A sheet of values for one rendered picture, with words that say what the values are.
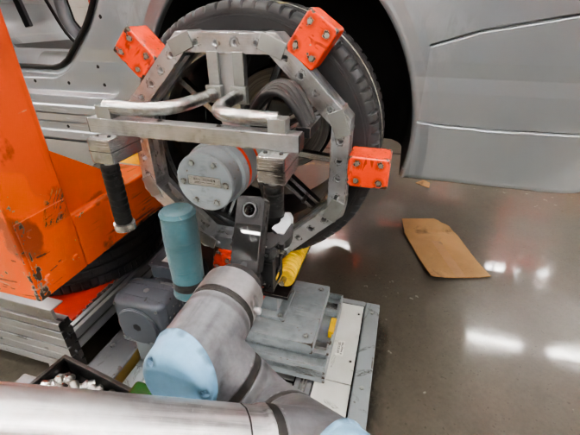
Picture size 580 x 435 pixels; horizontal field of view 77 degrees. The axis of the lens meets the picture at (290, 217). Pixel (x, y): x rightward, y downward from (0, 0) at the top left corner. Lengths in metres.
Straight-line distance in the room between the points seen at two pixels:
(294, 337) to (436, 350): 0.61
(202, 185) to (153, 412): 0.54
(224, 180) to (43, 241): 0.51
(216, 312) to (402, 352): 1.20
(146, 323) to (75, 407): 0.91
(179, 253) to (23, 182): 0.38
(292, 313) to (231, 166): 0.72
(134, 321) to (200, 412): 0.92
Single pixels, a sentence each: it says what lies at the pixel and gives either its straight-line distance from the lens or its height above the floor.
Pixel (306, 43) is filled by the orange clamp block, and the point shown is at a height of 1.10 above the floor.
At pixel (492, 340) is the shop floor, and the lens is 1.76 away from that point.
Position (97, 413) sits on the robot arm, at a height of 0.92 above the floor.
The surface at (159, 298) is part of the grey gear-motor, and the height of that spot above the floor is 0.41.
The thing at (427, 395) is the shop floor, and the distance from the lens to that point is 1.48.
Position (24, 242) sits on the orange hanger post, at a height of 0.69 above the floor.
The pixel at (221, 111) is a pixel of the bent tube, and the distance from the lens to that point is 0.66.
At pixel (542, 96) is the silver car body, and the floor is 0.98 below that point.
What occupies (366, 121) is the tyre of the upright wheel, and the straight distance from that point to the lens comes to 0.87.
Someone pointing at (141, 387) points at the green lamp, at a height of 0.66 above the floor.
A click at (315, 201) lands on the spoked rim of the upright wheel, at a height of 0.71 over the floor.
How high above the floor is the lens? 1.16
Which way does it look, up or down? 30 degrees down
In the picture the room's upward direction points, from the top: straight up
